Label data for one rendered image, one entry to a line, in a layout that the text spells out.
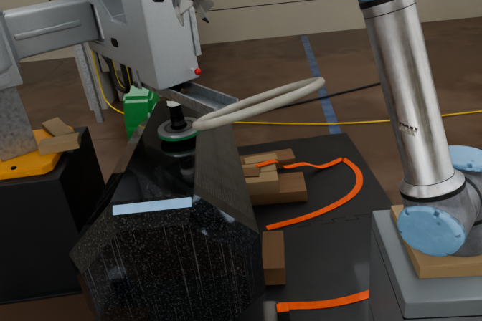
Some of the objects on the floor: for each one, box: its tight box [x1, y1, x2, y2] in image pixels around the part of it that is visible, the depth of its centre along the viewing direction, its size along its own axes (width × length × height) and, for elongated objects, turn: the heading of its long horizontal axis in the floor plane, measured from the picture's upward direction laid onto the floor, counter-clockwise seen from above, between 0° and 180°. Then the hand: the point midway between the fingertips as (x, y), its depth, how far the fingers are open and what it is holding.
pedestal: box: [0, 126, 105, 305], centre depth 259 cm, size 66×66×74 cm
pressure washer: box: [123, 67, 160, 144], centre depth 372 cm, size 35×35×87 cm
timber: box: [262, 231, 286, 285], centre depth 246 cm, size 30×12×12 cm, turn 8°
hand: (194, 26), depth 132 cm, fingers open, 14 cm apart
